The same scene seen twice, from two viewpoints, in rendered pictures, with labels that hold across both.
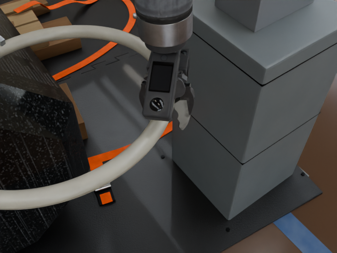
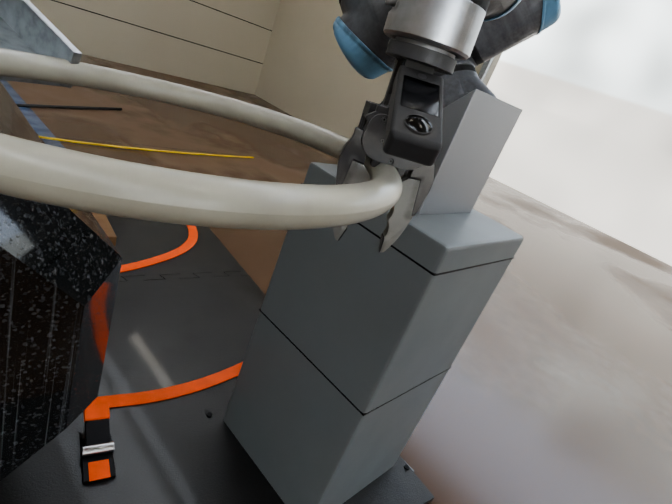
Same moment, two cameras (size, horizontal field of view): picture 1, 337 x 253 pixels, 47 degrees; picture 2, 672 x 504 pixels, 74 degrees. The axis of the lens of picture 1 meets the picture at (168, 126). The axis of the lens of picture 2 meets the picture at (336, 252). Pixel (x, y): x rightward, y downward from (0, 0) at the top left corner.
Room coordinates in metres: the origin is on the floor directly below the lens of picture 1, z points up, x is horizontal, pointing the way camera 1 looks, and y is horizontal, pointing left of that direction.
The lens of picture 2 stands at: (0.06, 0.16, 1.09)
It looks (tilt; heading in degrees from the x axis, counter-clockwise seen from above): 23 degrees down; 343
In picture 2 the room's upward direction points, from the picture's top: 21 degrees clockwise
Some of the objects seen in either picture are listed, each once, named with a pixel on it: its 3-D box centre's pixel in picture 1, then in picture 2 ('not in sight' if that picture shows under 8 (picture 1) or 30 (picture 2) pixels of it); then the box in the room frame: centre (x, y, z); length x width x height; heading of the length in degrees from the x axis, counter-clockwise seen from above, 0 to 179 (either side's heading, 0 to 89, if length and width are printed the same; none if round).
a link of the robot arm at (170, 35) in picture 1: (162, 22); (428, 26); (0.54, 0.01, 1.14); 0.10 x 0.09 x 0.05; 82
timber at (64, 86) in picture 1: (65, 113); not in sight; (1.30, 0.51, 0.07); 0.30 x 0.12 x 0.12; 26
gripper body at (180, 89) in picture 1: (167, 60); (401, 110); (0.54, 0.00, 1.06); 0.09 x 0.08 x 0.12; 172
